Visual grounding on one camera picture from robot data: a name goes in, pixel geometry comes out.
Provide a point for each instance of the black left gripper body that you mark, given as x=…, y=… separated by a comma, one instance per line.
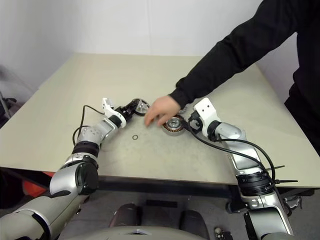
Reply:
x=127, y=110

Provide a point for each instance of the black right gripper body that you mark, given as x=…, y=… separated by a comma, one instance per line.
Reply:
x=195, y=123

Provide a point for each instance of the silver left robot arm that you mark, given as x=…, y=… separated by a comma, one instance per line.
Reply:
x=62, y=180

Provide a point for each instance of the person's bare hand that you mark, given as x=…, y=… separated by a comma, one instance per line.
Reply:
x=162, y=110

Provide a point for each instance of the person's black sleeved arm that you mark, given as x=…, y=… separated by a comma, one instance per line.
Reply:
x=237, y=50

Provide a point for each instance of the small dark floor parts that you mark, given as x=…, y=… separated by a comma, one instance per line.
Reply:
x=222, y=234

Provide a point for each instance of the grey robot torso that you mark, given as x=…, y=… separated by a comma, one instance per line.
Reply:
x=130, y=233

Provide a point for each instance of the dark clutter beside table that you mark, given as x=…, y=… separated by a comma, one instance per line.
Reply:
x=6, y=102

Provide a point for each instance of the red object under table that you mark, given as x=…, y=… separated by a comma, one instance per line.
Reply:
x=33, y=188

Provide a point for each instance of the grey caster wheel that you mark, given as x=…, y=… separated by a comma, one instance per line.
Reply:
x=293, y=202

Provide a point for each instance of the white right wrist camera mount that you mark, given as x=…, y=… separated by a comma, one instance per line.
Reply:
x=206, y=110

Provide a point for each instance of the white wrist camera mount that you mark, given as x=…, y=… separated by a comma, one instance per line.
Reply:
x=108, y=108
x=206, y=110

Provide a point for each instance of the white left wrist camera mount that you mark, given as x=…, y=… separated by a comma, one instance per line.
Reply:
x=108, y=108

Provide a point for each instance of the black table frame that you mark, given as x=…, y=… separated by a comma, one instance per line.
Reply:
x=162, y=183

